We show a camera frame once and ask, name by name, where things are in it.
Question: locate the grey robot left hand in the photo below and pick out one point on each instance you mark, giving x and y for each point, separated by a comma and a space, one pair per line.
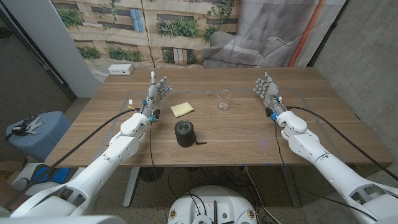
153, 93

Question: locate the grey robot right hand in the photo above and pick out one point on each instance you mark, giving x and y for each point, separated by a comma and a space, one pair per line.
270, 91

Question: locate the clear glass beaker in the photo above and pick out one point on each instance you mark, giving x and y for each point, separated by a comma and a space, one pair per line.
223, 106

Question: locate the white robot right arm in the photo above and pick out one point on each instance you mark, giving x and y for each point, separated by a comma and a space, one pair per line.
326, 165

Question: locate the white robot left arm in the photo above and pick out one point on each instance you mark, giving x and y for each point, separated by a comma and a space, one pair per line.
102, 165

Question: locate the yellow sponge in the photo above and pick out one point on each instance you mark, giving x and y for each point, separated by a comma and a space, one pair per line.
182, 109

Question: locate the black cylindrical speaker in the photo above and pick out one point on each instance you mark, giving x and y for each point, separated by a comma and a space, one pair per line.
185, 137

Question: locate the white power strip box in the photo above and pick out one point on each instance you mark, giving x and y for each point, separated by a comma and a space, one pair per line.
120, 69

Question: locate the printed backdrop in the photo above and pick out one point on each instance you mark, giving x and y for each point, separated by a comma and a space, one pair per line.
186, 46

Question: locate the black round floor fan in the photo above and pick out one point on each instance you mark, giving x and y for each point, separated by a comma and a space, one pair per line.
151, 174

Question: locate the white table leg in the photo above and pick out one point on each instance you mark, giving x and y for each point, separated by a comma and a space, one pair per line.
130, 189
290, 186

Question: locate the white pillar panel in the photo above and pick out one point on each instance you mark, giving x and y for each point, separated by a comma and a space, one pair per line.
53, 37

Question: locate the blue padded stool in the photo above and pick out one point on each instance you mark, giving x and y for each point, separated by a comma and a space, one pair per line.
46, 140

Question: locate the white robot torso base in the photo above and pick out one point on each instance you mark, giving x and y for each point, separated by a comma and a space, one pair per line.
211, 199

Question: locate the grey and black tool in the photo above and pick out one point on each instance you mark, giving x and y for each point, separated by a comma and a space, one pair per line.
29, 126

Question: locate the cardboard box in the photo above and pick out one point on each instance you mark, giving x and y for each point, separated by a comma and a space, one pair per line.
9, 169

